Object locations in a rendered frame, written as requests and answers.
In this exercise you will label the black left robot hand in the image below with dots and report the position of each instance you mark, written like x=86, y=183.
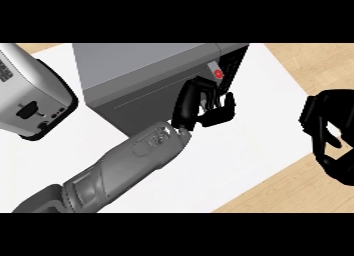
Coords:
x=187, y=101

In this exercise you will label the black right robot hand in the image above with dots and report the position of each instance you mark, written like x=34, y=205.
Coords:
x=332, y=133

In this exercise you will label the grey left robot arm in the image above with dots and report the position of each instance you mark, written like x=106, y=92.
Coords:
x=121, y=166

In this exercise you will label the grey microwave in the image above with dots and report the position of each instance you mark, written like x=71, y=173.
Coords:
x=145, y=80

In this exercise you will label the silver toaster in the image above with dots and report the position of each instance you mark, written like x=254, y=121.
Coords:
x=22, y=93

